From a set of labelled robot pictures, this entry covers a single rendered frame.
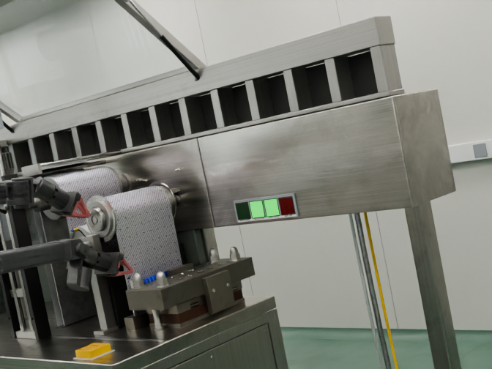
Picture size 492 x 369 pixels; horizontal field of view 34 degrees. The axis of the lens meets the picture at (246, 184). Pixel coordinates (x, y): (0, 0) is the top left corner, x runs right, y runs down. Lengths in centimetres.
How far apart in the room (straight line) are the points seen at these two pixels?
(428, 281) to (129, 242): 90
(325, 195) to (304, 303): 330
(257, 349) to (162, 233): 48
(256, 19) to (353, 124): 330
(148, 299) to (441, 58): 279
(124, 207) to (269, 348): 63
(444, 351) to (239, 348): 60
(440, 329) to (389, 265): 269
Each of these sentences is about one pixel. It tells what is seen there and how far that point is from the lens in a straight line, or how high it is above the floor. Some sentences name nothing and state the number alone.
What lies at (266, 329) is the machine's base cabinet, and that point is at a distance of 254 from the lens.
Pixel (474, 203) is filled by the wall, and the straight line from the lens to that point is 470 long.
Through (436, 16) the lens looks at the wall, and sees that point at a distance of 470.
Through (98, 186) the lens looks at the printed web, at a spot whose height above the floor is 135.
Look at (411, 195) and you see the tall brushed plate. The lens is 215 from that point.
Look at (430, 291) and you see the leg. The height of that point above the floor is 87.
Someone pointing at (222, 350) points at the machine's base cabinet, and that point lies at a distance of 240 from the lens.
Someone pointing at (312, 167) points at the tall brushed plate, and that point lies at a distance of 231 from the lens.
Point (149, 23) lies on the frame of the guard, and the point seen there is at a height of 181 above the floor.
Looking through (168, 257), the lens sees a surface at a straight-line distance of 259.
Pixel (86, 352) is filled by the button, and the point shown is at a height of 92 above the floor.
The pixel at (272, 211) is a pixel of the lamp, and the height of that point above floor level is 117.
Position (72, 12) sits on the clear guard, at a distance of 263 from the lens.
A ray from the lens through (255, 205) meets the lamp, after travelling 246.
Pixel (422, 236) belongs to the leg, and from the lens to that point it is 234.
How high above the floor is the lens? 140
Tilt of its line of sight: 3 degrees down
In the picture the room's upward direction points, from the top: 11 degrees counter-clockwise
